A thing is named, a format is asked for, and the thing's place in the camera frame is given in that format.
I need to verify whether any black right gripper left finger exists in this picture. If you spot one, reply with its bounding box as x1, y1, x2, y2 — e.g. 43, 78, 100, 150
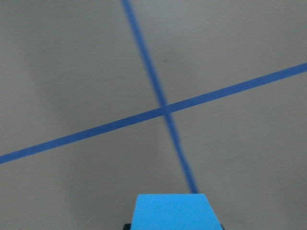
123, 223, 131, 230

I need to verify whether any blue foam block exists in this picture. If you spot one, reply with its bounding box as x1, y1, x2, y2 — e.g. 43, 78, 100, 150
130, 194, 223, 230

